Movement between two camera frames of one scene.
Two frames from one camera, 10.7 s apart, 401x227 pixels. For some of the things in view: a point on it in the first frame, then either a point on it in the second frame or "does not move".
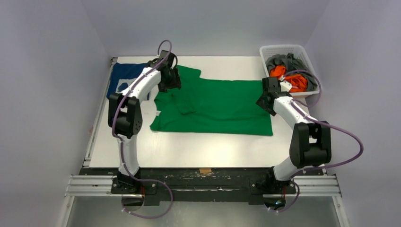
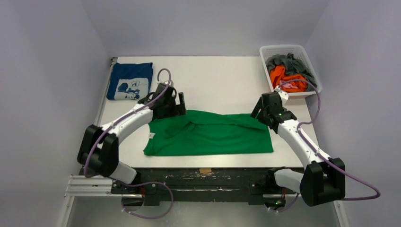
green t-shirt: x=229 y=107 -> x=198 y=132
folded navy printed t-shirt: x=121 y=75 does not move
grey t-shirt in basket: x=292 y=64 does not move
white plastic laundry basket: x=268 y=50 does not move
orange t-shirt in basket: x=298 y=82 does not move
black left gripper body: x=172 y=82 -> x=171 y=109
